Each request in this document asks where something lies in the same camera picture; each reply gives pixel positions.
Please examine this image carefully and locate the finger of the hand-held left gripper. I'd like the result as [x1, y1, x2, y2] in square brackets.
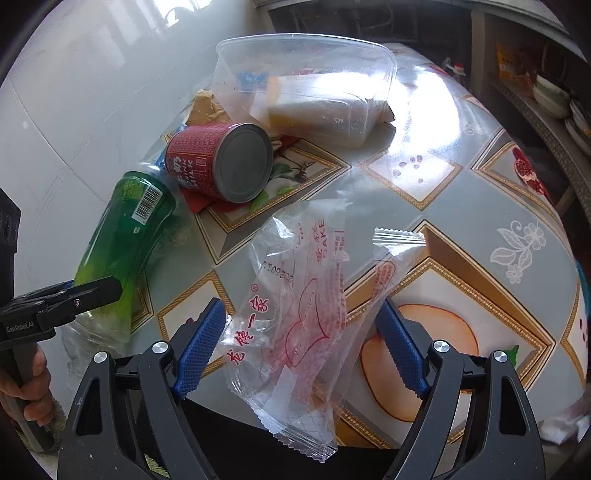
[18, 280, 78, 300]
[0, 276, 123, 320]

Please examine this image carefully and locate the red milk can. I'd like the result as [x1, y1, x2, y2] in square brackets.
[165, 121, 274, 204]

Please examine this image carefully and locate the blue snack wrapper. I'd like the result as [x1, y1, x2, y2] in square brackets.
[233, 69, 265, 91]

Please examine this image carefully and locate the orange snack packet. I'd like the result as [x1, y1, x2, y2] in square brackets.
[496, 44, 516, 82]

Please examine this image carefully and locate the white plastic bag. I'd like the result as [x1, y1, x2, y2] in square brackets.
[540, 401, 589, 446]

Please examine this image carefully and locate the clear plastic cake wrapper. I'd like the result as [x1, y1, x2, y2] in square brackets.
[217, 198, 428, 462]

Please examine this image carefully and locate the green plastic bottle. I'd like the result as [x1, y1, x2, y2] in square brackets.
[62, 171, 181, 388]

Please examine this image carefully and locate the stack of plates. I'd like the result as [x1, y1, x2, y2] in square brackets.
[566, 99, 591, 145]

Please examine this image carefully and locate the brown paper bag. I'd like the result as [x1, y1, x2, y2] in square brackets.
[186, 90, 232, 136]

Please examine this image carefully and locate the stack of bowls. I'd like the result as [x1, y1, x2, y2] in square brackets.
[533, 74, 572, 120]

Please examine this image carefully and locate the clear plastic container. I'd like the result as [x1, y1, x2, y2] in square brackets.
[211, 33, 399, 148]

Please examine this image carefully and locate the fruit print tablecloth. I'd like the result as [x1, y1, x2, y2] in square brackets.
[134, 41, 587, 450]

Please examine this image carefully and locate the orange medicine box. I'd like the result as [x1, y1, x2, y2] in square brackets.
[249, 76, 389, 132]

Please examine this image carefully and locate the dark cloth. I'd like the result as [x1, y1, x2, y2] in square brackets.
[185, 397, 402, 480]

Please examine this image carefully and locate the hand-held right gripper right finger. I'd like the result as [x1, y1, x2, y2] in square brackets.
[375, 298, 548, 480]

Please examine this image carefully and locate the person's left hand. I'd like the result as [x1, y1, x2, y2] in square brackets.
[0, 345, 52, 426]

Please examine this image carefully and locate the red plastic packet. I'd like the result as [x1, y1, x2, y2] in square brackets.
[178, 184, 223, 216]

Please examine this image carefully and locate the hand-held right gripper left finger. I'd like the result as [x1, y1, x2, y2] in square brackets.
[58, 298, 227, 480]

